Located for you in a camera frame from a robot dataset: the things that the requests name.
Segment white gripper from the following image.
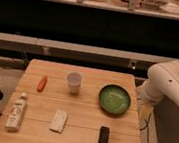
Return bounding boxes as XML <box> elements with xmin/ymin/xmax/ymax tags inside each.
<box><xmin>137</xmin><ymin>81</ymin><xmax>162</xmax><ymax>106</ymax></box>

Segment green ceramic bowl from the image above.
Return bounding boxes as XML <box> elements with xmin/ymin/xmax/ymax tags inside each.
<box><xmin>98</xmin><ymin>84</ymin><xmax>131</xmax><ymax>116</ymax></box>

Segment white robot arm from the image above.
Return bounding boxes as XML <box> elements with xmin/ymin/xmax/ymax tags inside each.
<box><xmin>138</xmin><ymin>60</ymin><xmax>179</xmax><ymax>107</ymax></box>

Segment black remote control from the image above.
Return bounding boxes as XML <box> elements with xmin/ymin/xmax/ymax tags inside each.
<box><xmin>98</xmin><ymin>127</ymin><xmax>110</xmax><ymax>143</ymax></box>

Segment white plastic cup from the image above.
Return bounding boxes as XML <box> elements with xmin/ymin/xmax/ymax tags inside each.
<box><xmin>67</xmin><ymin>71</ymin><xmax>82</xmax><ymax>94</ymax></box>

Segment orange carrot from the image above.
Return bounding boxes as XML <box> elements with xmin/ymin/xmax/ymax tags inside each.
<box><xmin>37</xmin><ymin>76</ymin><xmax>48</xmax><ymax>92</ymax></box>

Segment white tube bottle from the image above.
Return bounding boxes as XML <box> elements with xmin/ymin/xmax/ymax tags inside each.
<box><xmin>5</xmin><ymin>92</ymin><xmax>27</xmax><ymax>132</ymax></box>

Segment black cable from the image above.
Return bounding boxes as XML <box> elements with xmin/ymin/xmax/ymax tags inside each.
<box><xmin>137</xmin><ymin>108</ymin><xmax>171</xmax><ymax>143</ymax></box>

